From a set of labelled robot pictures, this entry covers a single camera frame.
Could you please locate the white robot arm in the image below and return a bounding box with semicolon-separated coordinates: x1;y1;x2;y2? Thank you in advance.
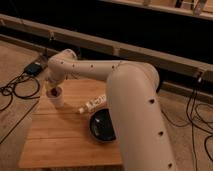
47;49;179;171

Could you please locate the black power adapter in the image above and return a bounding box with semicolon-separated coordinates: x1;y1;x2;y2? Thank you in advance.
24;62;42;76

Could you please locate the white plastic bottle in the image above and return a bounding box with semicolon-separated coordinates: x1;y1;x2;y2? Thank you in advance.
78;94;106;114

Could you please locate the black bowl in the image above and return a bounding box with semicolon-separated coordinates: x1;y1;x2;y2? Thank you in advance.
89;109;116;142

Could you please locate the black floor cables right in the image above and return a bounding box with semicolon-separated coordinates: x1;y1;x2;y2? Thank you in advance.
161;71;213;164

